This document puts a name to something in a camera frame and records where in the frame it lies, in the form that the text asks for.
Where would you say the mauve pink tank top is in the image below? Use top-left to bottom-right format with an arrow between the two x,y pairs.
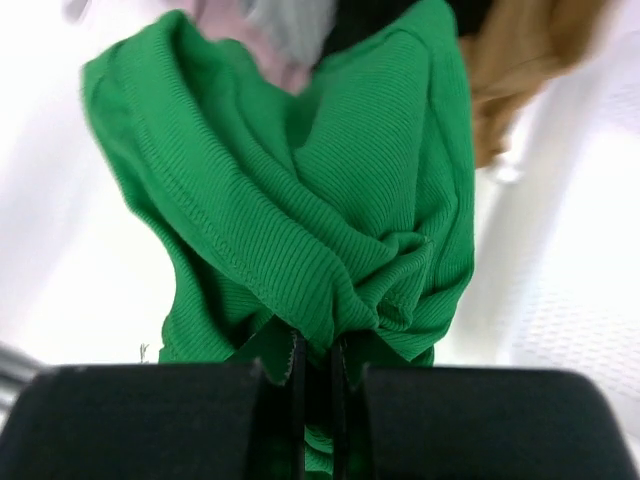
185,0 -> 310,93

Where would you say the black tank top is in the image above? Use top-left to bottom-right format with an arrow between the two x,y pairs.
322,0 -> 501,56

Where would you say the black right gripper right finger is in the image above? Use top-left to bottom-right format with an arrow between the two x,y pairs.
331,337 -> 638,479

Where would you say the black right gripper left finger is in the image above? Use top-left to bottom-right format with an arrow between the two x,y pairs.
1,327 -> 306,479

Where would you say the green tank top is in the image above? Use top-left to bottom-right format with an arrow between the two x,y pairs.
79,0 -> 476,474

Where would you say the grey tank top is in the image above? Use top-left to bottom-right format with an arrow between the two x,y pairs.
240,0 -> 337,67

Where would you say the white plastic basket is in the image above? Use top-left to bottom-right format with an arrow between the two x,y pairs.
434,64 -> 640,401

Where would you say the brown tank top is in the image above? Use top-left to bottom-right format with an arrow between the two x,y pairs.
459,0 -> 610,168

